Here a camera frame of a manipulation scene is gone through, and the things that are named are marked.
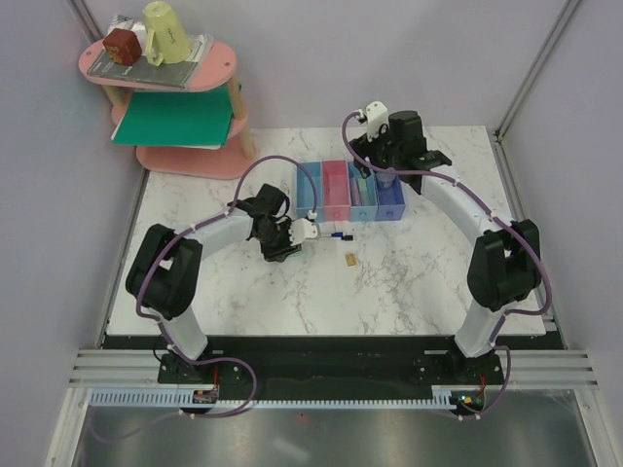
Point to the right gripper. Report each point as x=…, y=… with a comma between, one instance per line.
x=365, y=149

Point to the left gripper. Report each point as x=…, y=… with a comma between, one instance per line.
x=278, y=255

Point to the green highlighter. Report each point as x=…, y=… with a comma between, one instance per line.
x=367, y=194

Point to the black cap marker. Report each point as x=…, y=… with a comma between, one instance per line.
x=347, y=237

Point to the pink highlighter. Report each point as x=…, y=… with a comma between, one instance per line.
x=354, y=192

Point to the pink drawer bin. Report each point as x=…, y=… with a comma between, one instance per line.
x=335, y=187

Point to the small yellow eraser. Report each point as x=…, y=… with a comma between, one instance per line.
x=349, y=259

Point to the light blue drawer bin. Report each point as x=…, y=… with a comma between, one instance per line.
x=362, y=213

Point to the purple drawer bin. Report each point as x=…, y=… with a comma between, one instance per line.
x=391, y=203

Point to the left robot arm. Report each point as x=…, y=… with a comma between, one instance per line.
x=164, y=275

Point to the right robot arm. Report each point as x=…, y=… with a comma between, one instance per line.
x=505, y=262

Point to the pink wooden tiered shelf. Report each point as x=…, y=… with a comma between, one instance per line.
x=218, y=70

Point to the green folder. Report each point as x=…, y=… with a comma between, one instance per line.
x=176, y=119

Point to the grey magazine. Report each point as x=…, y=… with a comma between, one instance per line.
x=176, y=75

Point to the red brown cube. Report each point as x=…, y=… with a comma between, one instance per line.
x=122, y=46

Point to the yellow mug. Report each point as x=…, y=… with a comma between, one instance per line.
x=167, y=42

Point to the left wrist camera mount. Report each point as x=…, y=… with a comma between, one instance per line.
x=301, y=230

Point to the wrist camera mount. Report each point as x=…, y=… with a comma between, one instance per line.
x=301, y=230
x=375, y=117

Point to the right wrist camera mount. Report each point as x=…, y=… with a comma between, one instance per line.
x=375, y=117

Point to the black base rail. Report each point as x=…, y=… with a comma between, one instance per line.
x=332, y=369

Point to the white cable duct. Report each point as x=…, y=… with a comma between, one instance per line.
x=186, y=398

